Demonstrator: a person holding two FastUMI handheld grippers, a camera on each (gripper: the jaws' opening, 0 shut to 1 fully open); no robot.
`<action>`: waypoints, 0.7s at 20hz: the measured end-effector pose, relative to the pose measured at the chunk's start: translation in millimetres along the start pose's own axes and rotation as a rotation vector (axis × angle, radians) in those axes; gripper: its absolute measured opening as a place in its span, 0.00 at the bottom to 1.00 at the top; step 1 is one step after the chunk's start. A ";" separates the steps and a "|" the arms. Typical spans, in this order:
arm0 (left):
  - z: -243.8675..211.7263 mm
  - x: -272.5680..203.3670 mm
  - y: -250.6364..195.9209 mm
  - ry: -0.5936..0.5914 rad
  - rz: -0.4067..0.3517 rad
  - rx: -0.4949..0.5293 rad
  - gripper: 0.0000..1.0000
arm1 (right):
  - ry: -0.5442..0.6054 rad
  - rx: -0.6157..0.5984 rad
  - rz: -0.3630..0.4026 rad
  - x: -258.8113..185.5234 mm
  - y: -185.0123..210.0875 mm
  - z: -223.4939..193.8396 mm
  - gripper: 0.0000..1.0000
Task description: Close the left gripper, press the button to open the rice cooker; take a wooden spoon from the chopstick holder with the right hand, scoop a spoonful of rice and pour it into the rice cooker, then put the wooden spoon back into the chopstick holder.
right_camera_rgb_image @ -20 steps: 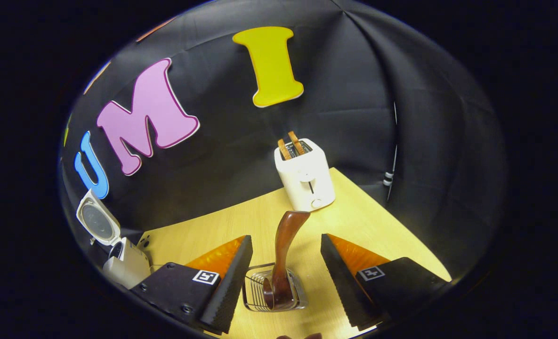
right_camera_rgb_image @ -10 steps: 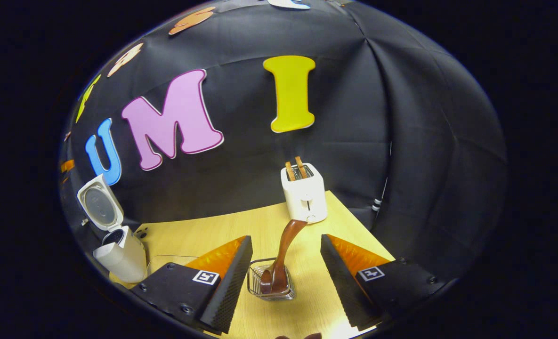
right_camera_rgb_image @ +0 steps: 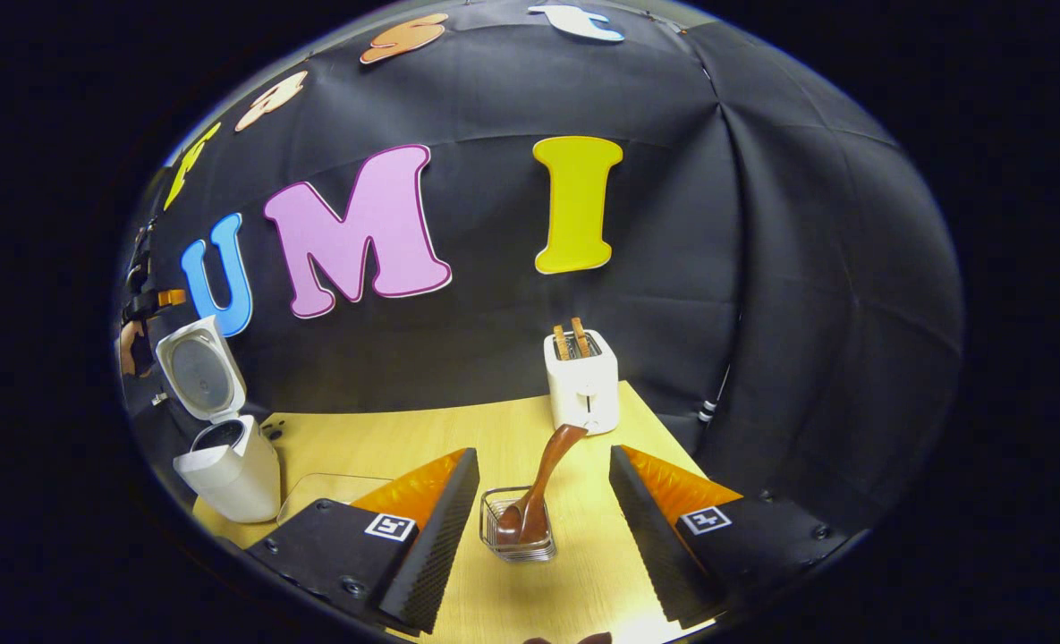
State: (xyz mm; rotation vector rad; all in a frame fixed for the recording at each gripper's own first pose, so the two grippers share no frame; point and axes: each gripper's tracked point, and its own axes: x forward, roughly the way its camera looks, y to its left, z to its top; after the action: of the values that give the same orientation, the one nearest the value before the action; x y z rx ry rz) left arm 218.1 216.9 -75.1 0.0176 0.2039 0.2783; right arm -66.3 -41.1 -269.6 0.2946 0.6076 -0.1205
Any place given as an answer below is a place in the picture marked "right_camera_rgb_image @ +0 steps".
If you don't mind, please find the white rice cooker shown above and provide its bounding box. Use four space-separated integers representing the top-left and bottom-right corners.
155 315 283 525

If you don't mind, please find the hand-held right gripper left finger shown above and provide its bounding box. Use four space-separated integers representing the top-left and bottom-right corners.
244 447 482 637

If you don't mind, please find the wire chopstick holder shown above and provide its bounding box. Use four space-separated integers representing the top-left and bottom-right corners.
479 486 558 564

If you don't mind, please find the black backdrop cloth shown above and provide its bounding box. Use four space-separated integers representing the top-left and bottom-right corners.
118 0 967 538

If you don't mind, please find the white toaster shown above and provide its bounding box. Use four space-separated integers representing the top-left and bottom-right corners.
543 331 622 437

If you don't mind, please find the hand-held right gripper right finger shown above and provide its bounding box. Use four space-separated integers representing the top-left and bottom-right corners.
607 445 869 630

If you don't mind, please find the dark wooden spoon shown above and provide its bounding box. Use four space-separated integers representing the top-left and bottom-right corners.
494 423 589 547

